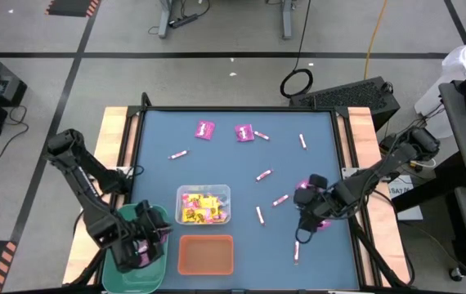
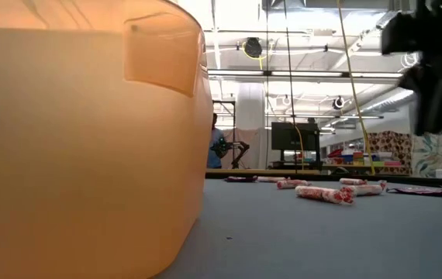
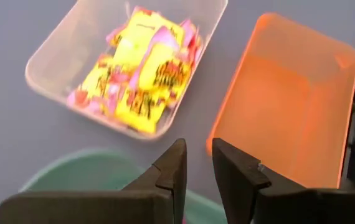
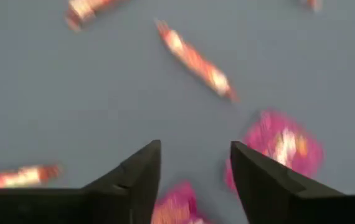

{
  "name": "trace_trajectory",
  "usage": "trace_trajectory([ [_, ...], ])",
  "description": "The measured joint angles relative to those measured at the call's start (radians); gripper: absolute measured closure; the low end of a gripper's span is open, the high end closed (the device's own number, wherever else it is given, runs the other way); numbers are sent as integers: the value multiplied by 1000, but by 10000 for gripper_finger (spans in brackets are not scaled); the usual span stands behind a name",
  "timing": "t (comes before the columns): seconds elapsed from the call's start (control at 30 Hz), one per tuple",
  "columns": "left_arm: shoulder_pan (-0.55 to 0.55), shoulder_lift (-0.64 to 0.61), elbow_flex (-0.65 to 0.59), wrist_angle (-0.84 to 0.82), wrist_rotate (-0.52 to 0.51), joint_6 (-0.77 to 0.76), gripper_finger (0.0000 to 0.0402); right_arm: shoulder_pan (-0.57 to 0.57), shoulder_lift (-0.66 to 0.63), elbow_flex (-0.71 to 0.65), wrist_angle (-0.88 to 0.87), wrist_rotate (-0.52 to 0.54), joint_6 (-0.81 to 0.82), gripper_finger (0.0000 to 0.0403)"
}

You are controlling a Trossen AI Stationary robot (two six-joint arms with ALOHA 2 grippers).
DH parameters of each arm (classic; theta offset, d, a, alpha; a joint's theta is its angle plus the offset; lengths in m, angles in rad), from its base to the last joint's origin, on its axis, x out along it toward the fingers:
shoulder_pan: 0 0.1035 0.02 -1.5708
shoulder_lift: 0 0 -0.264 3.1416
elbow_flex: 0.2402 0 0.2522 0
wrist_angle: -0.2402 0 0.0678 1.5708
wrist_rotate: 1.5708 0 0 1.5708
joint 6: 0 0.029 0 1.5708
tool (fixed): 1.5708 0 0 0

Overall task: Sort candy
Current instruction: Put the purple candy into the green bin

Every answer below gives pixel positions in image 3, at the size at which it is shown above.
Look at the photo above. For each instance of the orange plastic bin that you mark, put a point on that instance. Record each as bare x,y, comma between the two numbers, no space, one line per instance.
289,109

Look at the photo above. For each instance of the yellow Sour Patch candy packet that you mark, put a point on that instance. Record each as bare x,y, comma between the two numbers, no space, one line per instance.
191,40
165,70
146,34
140,115
98,81

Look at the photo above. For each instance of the clear plastic bin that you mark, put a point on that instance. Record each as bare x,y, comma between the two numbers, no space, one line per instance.
56,62

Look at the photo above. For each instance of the green plastic bin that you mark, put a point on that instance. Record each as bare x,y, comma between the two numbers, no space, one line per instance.
87,174

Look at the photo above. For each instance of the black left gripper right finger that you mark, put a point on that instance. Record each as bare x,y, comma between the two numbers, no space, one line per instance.
258,205

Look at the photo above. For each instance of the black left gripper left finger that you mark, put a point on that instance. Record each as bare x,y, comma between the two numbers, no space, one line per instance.
118,208

